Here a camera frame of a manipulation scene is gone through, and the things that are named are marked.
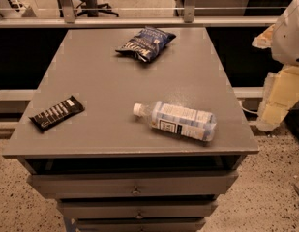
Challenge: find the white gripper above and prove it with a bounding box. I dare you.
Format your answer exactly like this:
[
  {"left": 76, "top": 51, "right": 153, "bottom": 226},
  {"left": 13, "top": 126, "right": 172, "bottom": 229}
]
[{"left": 252, "top": 7, "right": 299, "bottom": 131}]

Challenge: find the blue chip bag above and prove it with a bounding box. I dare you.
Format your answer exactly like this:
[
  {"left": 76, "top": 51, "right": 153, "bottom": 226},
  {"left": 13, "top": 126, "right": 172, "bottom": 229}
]
[{"left": 116, "top": 26, "right": 176, "bottom": 63}]

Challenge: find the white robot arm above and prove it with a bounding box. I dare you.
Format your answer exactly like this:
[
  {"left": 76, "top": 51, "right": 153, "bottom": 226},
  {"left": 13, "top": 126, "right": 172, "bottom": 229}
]
[{"left": 252, "top": 0, "right": 299, "bottom": 131}]

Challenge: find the clear plastic water bottle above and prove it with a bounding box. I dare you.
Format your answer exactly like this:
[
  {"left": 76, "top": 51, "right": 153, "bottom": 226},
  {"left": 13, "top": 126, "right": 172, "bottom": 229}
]
[{"left": 133, "top": 101, "right": 217, "bottom": 142}]

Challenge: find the grey drawer cabinet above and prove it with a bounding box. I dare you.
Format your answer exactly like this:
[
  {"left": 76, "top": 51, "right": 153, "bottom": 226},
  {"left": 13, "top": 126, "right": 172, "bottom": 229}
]
[{"left": 4, "top": 28, "right": 258, "bottom": 232}]

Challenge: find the metal railing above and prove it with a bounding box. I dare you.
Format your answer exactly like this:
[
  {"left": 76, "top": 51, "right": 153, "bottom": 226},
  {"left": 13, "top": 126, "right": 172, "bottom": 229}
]
[{"left": 0, "top": 0, "right": 277, "bottom": 28}]

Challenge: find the black snack bar wrapper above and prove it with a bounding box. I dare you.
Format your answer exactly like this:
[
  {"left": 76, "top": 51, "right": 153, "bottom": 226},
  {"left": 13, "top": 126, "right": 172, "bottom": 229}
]
[{"left": 30, "top": 96, "right": 85, "bottom": 132}]

